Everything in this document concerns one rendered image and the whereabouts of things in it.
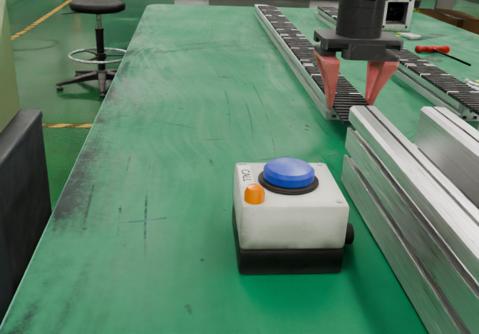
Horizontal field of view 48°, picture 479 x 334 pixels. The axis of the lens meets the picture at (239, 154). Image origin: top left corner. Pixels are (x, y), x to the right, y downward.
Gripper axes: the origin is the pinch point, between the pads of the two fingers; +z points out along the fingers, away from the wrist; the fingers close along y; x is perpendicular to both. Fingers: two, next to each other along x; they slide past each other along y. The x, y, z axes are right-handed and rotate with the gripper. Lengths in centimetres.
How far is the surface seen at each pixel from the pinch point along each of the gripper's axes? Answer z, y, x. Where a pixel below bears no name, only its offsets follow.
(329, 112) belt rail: 2.2, -1.9, 2.2
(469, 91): -0.4, 19.4, 5.4
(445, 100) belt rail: 1.8, 17.2, 7.6
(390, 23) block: 1, 33, 77
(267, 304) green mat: 3.1, -15.5, -37.3
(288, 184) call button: -3.6, -13.7, -31.9
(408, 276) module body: 1.4, -5.3, -36.6
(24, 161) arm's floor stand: 6.8, -41.9, -4.6
